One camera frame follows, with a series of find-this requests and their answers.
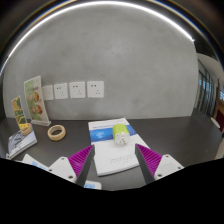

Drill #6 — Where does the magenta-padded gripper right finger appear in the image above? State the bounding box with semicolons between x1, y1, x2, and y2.
134;143;185;185

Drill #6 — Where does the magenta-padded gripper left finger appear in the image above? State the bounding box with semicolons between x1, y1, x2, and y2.
47;144;96;188

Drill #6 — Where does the green and white charger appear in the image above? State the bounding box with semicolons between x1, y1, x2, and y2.
112;123;132;146

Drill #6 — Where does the white and blue book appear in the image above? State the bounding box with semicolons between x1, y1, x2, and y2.
87;117;151;177

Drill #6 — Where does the beige tape roll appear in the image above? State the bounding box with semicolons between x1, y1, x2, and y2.
47;124;67;142
20;122;34;136

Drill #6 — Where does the grey booklet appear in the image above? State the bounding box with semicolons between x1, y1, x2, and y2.
6;129;38;160

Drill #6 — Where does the large acrylic menu stand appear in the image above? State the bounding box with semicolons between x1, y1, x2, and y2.
23;75;52;127

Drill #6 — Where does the small yellow-green sign card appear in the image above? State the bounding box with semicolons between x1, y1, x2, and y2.
11;95;30;133

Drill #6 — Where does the curved ceiling light strip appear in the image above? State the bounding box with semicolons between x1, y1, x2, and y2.
0;0;195;78

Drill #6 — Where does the white wall socket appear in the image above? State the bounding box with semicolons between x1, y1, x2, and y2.
53;82;69;100
68;80;87;99
86;80;105;99

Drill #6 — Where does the white wall switch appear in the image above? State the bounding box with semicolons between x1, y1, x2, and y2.
42;84;55;101

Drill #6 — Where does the glass window wall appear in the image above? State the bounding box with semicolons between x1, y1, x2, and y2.
196;59;224;118

